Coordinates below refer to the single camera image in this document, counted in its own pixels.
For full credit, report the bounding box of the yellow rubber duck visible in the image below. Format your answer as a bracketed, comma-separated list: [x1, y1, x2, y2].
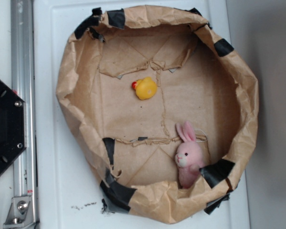
[132, 76, 157, 100]

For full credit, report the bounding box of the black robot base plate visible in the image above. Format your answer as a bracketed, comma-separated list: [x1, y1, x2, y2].
[0, 80, 26, 176]

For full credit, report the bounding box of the pink plush bunny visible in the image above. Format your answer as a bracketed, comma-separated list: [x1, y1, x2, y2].
[174, 121, 204, 189]

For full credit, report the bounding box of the brown paper bag bin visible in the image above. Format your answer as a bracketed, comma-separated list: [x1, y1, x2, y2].
[56, 5, 259, 224]

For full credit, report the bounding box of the metal corner bracket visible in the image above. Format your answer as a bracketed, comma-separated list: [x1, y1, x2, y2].
[3, 196, 35, 229]

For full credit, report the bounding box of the aluminium extrusion rail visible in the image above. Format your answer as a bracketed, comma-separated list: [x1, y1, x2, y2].
[10, 0, 39, 198]

